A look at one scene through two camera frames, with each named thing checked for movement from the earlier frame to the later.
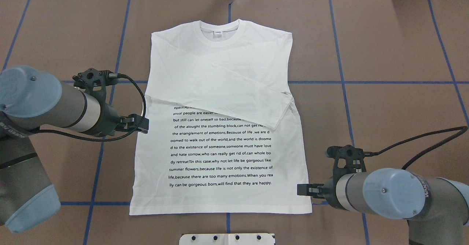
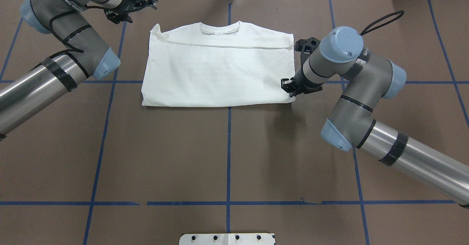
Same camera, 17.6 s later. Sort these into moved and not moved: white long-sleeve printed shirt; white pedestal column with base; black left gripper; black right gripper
Moved: black right gripper; white long-sleeve printed shirt; black left gripper
Not moved: white pedestal column with base
